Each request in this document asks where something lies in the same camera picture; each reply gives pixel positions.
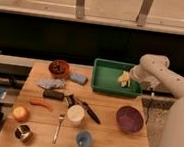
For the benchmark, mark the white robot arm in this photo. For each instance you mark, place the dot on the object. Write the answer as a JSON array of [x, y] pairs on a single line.
[[157, 66]]

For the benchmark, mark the purple bowl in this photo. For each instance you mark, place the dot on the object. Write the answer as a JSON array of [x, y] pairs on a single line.
[[129, 119]]

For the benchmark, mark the silver fork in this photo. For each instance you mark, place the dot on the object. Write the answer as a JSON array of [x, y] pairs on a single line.
[[61, 119]]

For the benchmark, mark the yellow banana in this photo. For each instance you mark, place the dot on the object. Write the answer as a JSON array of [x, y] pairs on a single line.
[[126, 80]]

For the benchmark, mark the black handled knife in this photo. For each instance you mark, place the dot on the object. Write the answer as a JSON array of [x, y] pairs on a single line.
[[90, 111]]

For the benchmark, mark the green plastic tray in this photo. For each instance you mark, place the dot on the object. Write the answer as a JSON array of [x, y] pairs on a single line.
[[105, 78]]

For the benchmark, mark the black rectangular block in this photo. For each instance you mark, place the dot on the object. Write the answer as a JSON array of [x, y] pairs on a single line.
[[55, 95]]

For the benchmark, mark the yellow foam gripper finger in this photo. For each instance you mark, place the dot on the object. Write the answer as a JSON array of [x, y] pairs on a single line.
[[120, 78]]

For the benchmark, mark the blue cup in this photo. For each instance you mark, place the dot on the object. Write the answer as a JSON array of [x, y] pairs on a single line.
[[83, 139]]

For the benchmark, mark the red bowl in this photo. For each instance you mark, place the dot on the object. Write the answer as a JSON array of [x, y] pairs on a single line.
[[59, 68]]

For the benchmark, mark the crumpled grey cloth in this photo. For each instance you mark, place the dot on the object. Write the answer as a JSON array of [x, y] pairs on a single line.
[[51, 83]]

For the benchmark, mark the red yellow apple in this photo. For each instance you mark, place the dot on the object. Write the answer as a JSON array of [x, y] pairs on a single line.
[[20, 113]]

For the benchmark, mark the black metal can opener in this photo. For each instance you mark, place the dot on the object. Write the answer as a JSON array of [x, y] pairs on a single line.
[[70, 100]]

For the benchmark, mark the small metal tin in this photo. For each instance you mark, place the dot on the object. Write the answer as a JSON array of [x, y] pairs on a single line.
[[23, 133]]

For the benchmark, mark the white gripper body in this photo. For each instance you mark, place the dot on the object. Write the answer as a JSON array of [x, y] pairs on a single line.
[[136, 73]]

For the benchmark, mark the white plastic cup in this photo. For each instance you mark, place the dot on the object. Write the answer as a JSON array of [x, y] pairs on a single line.
[[76, 114]]

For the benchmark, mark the blue sponge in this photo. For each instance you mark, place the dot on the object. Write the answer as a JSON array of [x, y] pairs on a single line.
[[78, 78]]

